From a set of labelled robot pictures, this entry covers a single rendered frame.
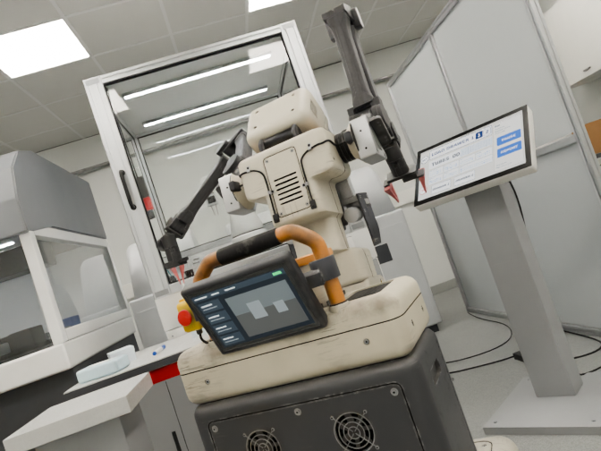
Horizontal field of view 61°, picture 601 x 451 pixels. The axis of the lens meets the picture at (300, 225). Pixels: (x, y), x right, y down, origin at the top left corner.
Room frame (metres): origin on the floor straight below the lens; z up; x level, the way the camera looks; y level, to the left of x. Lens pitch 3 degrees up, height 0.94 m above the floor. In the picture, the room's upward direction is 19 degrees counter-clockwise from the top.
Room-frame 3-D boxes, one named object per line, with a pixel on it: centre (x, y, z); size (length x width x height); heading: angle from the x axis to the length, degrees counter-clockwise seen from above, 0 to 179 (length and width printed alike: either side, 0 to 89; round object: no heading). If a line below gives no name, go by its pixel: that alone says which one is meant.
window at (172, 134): (2.37, 0.22, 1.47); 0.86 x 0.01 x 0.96; 97
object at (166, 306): (2.82, 0.27, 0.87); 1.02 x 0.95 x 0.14; 97
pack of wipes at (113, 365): (1.76, 0.79, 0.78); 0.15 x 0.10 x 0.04; 84
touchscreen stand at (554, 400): (2.15, -0.76, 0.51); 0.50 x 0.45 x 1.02; 138
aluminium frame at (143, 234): (2.82, 0.27, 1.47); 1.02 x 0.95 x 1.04; 97
